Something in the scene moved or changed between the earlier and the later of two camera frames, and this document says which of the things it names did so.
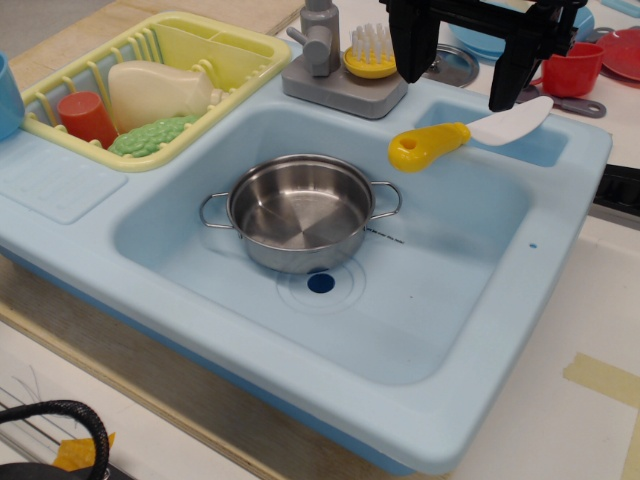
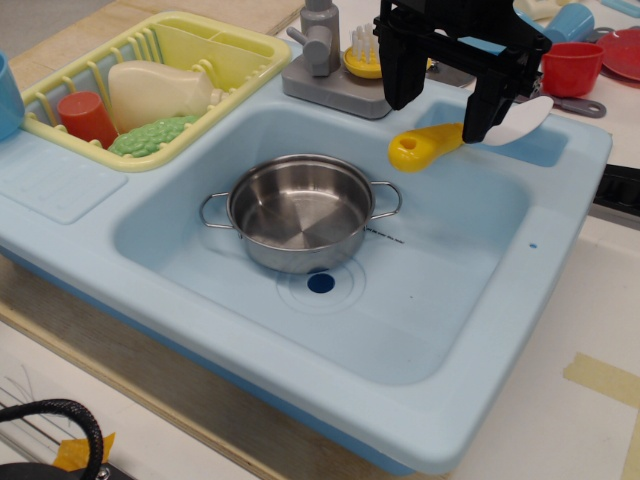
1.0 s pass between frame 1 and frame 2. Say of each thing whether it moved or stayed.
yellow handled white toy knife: stayed
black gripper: moved
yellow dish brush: stayed
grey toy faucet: stayed
